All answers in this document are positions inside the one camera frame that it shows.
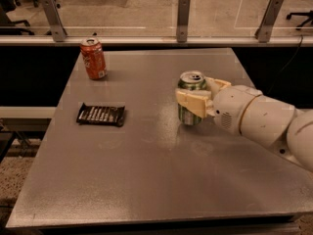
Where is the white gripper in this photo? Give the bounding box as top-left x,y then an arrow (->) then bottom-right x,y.
175,77 -> 262,135

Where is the green soda can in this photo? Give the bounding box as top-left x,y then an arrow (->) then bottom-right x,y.
178,70 -> 207,125

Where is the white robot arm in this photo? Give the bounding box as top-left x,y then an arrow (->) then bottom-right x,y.
175,77 -> 313,171

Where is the orange soda can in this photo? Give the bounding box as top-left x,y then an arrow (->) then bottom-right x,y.
80,37 -> 107,79

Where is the dark chocolate bar wrapper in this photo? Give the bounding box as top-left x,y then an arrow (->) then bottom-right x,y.
76,104 -> 125,127

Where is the black office chair right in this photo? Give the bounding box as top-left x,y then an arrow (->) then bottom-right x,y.
286,0 -> 313,31

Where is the black office chair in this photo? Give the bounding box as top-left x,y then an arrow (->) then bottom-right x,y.
0,0 -> 39,35
286,0 -> 313,31

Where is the black office chair left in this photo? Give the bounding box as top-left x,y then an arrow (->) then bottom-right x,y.
0,0 -> 39,35

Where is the metal barrier rail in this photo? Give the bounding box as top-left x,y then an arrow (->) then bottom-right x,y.
0,35 -> 313,47

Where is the right metal rail bracket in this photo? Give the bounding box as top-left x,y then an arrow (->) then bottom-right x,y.
254,0 -> 284,43

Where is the metal rail bracket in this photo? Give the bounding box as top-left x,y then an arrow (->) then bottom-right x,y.
176,0 -> 191,43
254,0 -> 284,43
39,0 -> 67,42

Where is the middle metal rail bracket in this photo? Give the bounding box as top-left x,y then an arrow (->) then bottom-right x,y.
176,0 -> 191,43

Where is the left metal rail bracket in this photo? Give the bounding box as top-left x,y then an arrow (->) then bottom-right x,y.
39,0 -> 67,42

